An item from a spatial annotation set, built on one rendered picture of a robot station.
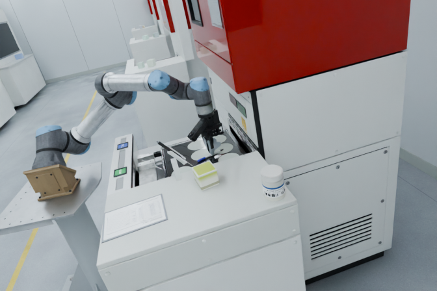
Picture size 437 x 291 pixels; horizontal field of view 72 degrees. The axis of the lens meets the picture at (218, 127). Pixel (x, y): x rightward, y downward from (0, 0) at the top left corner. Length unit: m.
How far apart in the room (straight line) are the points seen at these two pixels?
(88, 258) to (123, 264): 0.94
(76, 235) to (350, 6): 1.65
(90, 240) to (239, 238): 1.05
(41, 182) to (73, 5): 7.86
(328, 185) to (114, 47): 8.27
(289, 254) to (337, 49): 0.78
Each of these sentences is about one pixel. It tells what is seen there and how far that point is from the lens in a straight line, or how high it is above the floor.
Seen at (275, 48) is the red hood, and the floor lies 1.36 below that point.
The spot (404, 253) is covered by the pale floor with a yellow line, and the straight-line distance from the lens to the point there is 2.21.
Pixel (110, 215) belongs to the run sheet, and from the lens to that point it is 1.14.
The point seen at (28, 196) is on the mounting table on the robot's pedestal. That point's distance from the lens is 1.85.
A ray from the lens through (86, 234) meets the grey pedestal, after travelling 1.84.
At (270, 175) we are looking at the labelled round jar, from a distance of 0.94.
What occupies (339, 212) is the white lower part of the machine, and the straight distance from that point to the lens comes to 1.68.
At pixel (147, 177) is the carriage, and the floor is 0.88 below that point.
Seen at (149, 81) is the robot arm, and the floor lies 1.31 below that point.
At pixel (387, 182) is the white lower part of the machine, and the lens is 1.76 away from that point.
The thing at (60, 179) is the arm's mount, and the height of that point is 0.91.
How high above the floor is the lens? 1.61
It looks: 25 degrees down
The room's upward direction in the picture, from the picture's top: 12 degrees counter-clockwise
